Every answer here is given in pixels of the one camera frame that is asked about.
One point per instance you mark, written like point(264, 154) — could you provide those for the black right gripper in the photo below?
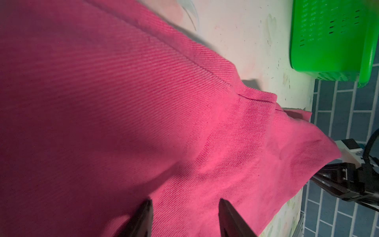
point(351, 184)

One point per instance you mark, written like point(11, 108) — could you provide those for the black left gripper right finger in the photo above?
point(231, 223)

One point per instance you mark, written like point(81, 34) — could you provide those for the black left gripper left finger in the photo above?
point(140, 224)

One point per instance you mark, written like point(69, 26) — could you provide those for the pink long pants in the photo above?
point(104, 105)

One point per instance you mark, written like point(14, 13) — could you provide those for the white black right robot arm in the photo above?
point(353, 153)

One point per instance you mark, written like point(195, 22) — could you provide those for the green plastic basket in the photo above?
point(335, 40)

